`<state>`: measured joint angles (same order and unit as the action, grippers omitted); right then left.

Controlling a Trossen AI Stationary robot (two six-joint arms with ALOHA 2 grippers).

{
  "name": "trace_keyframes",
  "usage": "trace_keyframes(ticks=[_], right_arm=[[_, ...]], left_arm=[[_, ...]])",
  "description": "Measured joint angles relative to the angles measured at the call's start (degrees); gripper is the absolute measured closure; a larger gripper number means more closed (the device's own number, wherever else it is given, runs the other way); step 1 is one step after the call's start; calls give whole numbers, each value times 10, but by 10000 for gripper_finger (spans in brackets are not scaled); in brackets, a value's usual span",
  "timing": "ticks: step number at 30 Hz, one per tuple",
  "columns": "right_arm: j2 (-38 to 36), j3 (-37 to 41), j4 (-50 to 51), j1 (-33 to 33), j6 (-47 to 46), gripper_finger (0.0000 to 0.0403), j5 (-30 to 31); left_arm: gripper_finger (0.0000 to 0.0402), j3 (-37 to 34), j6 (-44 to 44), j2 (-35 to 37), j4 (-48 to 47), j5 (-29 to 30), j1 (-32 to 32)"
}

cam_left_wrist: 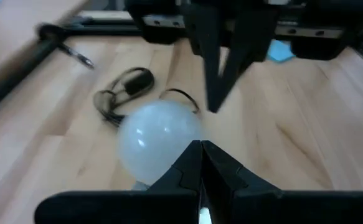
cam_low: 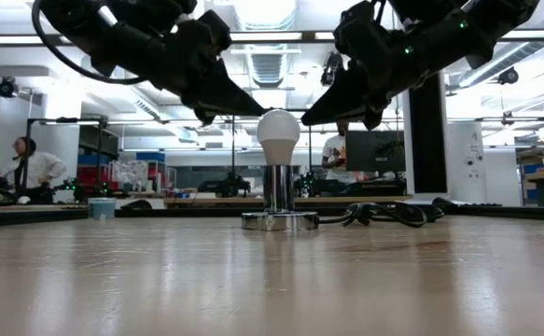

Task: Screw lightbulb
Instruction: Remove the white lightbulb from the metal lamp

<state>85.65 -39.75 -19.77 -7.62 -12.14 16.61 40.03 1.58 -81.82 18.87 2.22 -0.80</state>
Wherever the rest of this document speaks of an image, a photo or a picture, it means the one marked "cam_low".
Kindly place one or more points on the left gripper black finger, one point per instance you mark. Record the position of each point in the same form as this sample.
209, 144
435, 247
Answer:
205, 116
227, 98

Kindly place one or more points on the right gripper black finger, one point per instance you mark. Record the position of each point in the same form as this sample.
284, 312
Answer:
341, 102
375, 116

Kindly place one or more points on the white lightbulb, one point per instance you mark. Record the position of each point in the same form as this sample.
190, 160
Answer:
278, 133

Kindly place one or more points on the chrome lamp socket base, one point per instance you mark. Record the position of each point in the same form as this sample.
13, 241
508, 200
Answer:
278, 220

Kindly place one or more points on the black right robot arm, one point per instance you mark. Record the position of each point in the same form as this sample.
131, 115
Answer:
486, 28

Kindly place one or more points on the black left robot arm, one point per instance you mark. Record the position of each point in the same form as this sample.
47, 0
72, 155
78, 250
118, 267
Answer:
113, 28

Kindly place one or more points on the background black robot arm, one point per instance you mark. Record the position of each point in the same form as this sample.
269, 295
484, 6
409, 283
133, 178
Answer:
227, 186
309, 186

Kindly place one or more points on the dark computer monitor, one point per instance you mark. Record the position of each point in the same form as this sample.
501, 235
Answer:
379, 151

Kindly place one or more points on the black ceiling spotlight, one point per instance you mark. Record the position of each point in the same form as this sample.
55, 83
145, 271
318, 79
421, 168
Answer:
509, 75
332, 67
7, 88

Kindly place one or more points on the blue storage bin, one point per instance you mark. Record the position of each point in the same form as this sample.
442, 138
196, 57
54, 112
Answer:
150, 157

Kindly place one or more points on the light wooden desk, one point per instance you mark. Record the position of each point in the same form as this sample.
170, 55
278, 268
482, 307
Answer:
206, 202

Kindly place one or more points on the black keyboard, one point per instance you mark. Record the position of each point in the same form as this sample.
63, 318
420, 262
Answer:
444, 201

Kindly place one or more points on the red storage crates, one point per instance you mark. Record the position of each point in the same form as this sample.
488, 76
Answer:
96, 177

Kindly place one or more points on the black metal rack frame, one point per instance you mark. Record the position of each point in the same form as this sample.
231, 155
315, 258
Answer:
100, 154

